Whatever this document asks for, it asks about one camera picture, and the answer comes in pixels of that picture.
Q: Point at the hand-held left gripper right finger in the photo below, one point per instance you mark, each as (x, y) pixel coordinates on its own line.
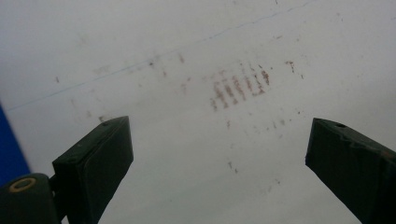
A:
(355, 171)

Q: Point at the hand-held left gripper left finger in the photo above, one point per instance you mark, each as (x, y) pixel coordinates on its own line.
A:
(93, 168)

